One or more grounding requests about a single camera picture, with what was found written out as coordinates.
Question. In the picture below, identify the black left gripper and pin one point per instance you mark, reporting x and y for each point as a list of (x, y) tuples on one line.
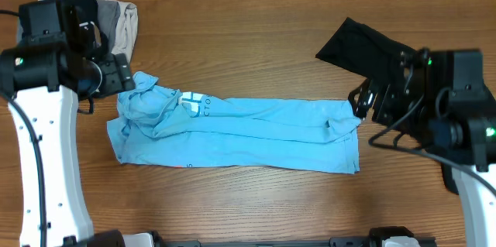
[(119, 77)]

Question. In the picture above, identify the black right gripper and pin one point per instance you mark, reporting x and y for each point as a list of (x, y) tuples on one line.
[(390, 97)]

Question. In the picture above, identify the light blue printed t-shirt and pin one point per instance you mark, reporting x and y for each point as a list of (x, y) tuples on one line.
[(163, 126)]

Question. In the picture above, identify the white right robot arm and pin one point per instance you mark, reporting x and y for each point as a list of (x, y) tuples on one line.
[(442, 110)]

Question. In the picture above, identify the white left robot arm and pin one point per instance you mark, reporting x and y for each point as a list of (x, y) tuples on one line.
[(61, 59)]

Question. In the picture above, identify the black crumpled garment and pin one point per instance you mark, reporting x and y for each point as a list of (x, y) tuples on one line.
[(362, 50)]

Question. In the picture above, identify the grey folded garment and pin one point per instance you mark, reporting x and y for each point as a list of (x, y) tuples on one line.
[(84, 26)]

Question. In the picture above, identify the black folded garment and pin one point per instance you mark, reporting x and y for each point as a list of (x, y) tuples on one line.
[(74, 22)]

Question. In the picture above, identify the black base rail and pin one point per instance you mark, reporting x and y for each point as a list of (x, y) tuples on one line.
[(398, 236)]

